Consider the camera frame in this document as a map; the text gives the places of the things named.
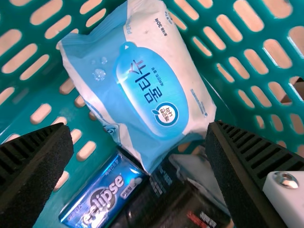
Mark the dark coffee bottle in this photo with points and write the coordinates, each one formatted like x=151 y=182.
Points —
x=171 y=206

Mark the teal shopping basket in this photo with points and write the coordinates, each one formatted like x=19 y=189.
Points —
x=31 y=92

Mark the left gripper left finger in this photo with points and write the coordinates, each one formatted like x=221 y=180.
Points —
x=31 y=171

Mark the white and blue wipes pack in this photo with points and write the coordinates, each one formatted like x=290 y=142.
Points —
x=142 y=83

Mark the blue mint tin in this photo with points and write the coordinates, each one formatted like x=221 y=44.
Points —
x=102 y=194

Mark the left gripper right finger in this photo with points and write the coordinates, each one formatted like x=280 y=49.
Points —
x=249 y=171

